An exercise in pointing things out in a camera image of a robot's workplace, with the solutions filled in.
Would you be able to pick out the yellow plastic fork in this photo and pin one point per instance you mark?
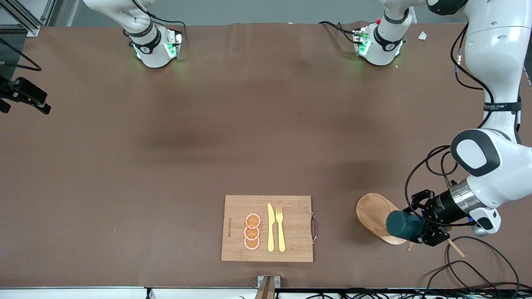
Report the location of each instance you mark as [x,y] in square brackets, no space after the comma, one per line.
[281,236]

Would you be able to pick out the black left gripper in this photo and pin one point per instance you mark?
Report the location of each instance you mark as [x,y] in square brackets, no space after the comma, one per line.
[443,206]

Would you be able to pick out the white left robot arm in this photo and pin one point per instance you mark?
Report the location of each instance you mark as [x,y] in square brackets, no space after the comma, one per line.
[494,54]

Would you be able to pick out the white paper scrap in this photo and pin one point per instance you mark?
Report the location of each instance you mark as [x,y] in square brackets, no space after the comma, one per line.
[422,36]

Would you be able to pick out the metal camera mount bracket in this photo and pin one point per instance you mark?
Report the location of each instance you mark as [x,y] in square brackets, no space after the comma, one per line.
[268,288]

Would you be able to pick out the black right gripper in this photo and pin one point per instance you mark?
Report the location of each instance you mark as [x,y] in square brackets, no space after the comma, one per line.
[25,94]

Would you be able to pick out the orange slice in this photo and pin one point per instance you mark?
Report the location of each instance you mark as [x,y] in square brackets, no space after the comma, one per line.
[252,221]

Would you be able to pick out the wooden cup stand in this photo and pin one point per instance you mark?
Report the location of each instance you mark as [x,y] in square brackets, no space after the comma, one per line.
[372,211]

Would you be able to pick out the bamboo cutting board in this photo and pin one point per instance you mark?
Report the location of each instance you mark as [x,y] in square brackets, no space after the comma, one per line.
[291,249]

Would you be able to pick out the yellow plastic knife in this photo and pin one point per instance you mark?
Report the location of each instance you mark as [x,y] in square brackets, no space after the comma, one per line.
[271,232]

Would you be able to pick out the teal cup with yellow inside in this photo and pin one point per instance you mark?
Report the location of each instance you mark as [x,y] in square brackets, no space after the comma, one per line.
[401,224]

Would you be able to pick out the aluminium frame post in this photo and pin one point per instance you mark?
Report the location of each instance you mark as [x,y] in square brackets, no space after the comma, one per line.
[31,29]

